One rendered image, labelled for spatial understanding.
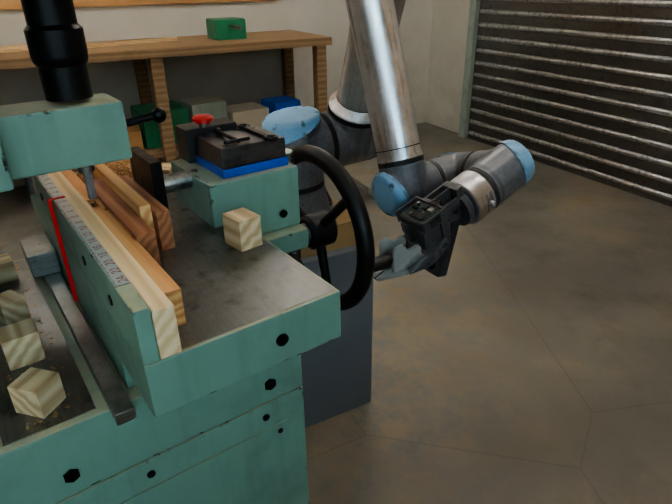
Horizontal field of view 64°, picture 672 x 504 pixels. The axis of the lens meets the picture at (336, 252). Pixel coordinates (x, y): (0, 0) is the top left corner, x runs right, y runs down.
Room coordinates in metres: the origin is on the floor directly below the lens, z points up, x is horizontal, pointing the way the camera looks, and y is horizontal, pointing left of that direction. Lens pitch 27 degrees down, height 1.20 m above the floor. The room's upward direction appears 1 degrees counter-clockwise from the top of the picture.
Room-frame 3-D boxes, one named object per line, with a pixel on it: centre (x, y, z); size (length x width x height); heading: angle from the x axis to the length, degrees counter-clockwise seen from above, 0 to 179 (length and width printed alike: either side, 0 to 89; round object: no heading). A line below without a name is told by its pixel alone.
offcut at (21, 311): (0.60, 0.43, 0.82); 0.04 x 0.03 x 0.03; 56
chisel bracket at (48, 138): (0.64, 0.32, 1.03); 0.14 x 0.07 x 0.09; 125
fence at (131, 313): (0.62, 0.33, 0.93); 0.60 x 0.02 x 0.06; 35
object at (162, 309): (0.63, 0.32, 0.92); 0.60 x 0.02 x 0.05; 35
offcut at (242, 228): (0.61, 0.11, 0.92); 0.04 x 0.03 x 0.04; 43
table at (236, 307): (0.70, 0.22, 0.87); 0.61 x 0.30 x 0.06; 35
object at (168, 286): (0.68, 0.33, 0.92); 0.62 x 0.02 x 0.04; 35
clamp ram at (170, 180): (0.70, 0.22, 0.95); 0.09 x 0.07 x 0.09; 35
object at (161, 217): (0.66, 0.25, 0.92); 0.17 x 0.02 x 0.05; 35
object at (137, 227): (0.64, 0.28, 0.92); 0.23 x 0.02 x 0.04; 35
